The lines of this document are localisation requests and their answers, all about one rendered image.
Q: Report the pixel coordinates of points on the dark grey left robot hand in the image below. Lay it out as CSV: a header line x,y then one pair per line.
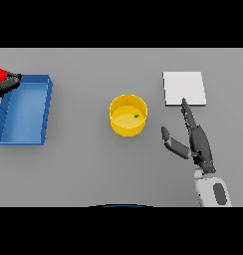
x,y
7,84

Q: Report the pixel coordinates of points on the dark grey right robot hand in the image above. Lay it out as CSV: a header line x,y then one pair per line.
x,y
199,146

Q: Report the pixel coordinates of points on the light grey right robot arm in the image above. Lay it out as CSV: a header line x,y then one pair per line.
x,y
211,192

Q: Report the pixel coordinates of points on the pale square scale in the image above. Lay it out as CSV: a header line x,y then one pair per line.
x,y
184,88

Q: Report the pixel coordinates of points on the green nut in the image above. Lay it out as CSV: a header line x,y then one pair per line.
x,y
136,116

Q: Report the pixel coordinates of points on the yellow bowl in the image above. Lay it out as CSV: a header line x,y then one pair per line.
x,y
128,117

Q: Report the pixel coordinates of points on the blue tray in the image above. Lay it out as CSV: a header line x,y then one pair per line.
x,y
24,111

